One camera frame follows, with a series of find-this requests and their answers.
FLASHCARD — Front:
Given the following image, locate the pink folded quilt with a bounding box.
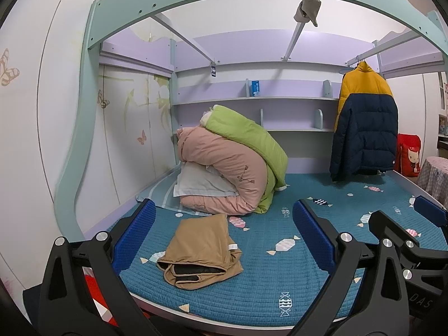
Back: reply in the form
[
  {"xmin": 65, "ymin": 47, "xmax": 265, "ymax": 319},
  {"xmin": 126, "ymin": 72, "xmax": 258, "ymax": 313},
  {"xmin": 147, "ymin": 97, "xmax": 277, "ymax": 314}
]
[{"xmin": 177, "ymin": 126, "xmax": 267, "ymax": 215}]

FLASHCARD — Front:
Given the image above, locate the white pillow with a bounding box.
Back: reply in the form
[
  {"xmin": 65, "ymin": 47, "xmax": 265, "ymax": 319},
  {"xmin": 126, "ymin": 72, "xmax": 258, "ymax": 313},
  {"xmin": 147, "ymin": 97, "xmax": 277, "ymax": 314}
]
[{"xmin": 173, "ymin": 162, "xmax": 239, "ymax": 197}]

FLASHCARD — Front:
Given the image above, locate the navy and yellow puffer jacket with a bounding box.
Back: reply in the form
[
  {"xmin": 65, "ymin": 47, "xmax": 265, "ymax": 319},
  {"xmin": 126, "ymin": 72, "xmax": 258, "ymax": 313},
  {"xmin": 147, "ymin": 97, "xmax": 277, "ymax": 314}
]
[{"xmin": 330, "ymin": 61, "xmax": 399, "ymax": 182}]

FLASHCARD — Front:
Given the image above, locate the teal quilted bed mat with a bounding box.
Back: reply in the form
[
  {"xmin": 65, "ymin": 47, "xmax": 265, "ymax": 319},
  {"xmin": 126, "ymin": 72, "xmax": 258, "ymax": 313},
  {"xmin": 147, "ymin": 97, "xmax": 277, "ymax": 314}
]
[{"xmin": 108, "ymin": 172, "xmax": 448, "ymax": 328}]

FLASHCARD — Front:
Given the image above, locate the lilac wall shelf unit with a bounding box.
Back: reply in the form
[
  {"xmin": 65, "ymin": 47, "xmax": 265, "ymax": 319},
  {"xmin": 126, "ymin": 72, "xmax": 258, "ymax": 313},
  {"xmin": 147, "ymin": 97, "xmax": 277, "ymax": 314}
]
[{"xmin": 171, "ymin": 30, "xmax": 374, "ymax": 174}]

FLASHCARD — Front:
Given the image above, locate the green folded quilt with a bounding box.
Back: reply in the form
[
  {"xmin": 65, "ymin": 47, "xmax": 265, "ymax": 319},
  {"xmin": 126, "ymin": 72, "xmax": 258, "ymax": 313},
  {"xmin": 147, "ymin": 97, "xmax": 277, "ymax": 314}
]
[{"xmin": 200, "ymin": 105, "xmax": 288, "ymax": 214}]

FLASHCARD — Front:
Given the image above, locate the round table with checked cloth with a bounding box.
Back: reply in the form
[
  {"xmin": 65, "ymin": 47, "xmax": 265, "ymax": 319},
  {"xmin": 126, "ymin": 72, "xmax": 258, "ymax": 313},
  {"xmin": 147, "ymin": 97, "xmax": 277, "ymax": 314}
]
[{"xmin": 417, "ymin": 156, "xmax": 448, "ymax": 208}]

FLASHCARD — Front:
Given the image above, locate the blue box on shelf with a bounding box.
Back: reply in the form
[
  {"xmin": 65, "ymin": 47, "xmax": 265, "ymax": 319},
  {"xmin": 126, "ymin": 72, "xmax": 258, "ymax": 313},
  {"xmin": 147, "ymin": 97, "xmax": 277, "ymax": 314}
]
[{"xmin": 251, "ymin": 80, "xmax": 260, "ymax": 97}]

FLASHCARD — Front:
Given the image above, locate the red cartoon cushion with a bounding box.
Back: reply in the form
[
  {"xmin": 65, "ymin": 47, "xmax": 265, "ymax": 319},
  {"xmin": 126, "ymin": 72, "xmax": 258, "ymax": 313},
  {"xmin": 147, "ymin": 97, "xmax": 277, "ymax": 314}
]
[{"xmin": 394, "ymin": 134, "xmax": 421, "ymax": 178}]

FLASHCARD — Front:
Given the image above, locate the grey cloth on bed rail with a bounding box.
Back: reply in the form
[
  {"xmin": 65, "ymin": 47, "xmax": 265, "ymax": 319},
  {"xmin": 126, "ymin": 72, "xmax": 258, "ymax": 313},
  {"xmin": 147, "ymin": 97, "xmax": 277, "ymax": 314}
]
[{"xmin": 294, "ymin": 0, "xmax": 321, "ymax": 27}]

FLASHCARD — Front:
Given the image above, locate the tan padded jacket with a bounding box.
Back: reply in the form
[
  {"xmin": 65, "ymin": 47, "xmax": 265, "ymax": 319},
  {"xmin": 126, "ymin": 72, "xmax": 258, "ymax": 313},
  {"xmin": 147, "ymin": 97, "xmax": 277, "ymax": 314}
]
[{"xmin": 157, "ymin": 214, "xmax": 243, "ymax": 290}]

